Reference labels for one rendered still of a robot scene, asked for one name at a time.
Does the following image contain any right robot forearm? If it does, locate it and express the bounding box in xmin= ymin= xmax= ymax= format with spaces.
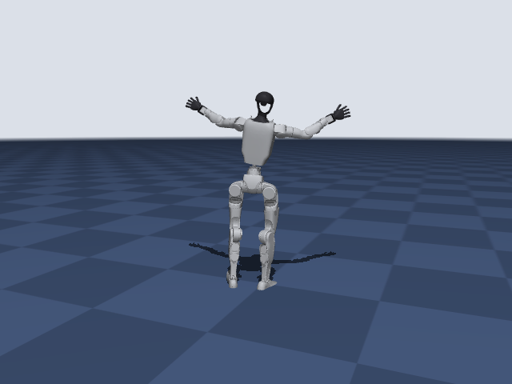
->
xmin=305 ymin=115 xmax=333 ymax=135

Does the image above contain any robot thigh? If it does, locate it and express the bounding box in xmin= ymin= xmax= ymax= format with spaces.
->
xmin=229 ymin=180 xmax=244 ymax=242
xmin=258 ymin=182 xmax=279 ymax=244

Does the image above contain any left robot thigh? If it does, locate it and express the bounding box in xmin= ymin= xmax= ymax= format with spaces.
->
xmin=229 ymin=180 xmax=244 ymax=242

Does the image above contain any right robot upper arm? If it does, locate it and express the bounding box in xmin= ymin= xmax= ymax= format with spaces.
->
xmin=274 ymin=124 xmax=313 ymax=139

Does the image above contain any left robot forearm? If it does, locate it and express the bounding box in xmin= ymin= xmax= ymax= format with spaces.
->
xmin=199 ymin=107 xmax=222 ymax=123

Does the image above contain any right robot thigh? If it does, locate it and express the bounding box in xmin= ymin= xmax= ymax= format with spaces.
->
xmin=258 ymin=182 xmax=279 ymax=244

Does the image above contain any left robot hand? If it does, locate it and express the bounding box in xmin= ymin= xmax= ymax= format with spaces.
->
xmin=186 ymin=97 xmax=206 ymax=115

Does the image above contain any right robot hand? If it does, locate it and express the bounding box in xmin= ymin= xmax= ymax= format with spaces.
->
xmin=326 ymin=104 xmax=350 ymax=124

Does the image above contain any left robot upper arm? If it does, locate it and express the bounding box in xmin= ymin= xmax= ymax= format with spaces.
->
xmin=215 ymin=116 xmax=246 ymax=132

